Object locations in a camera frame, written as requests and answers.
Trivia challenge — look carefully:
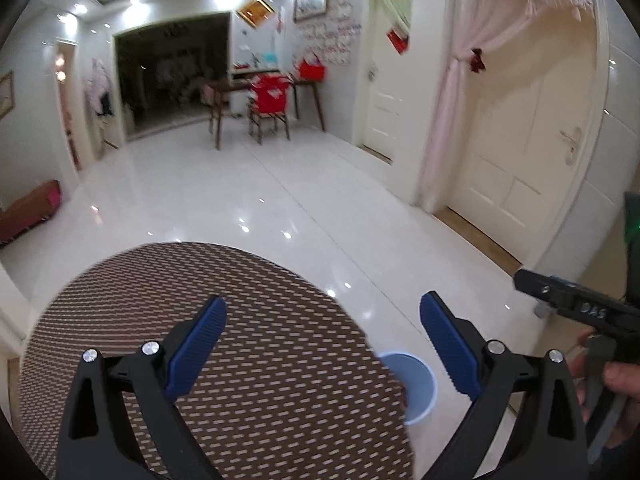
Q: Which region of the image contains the light blue trash bin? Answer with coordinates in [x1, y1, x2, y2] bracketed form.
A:
[378, 351, 438, 426]

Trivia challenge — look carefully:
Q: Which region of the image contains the person's right hand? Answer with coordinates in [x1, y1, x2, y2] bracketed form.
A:
[570, 328, 640, 448]

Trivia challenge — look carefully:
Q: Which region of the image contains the brown polka dot tablecloth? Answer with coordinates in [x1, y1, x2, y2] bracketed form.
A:
[20, 243, 413, 479]

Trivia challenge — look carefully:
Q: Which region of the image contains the red brown bench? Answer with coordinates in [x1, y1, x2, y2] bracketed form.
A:
[0, 180, 62, 246]

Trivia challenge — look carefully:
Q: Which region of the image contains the chair with red cover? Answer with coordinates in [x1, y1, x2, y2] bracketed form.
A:
[247, 74, 291, 145]

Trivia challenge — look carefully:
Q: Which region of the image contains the dark wooden desk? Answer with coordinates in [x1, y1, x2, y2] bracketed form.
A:
[203, 74, 326, 151]

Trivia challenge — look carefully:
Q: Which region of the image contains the pink jacket on stand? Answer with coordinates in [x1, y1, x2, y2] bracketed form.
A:
[87, 58, 114, 118]

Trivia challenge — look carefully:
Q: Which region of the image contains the red bow curtain tie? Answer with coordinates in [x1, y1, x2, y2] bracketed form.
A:
[469, 48, 486, 74]

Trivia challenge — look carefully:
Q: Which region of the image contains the white far door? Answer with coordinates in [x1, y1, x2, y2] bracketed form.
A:
[363, 0, 408, 162]

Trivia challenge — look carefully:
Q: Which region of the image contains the red bag on desk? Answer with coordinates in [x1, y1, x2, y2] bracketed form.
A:
[298, 53, 326, 82]

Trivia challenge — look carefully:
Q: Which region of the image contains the pink curtain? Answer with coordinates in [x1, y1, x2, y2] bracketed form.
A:
[422, 0, 596, 214]

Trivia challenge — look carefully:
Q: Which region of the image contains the cream panel door with handle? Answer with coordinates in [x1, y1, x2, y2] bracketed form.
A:
[449, 10, 597, 261]

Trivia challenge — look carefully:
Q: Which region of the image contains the framed wall picture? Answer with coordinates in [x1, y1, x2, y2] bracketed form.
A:
[0, 70, 15, 118]

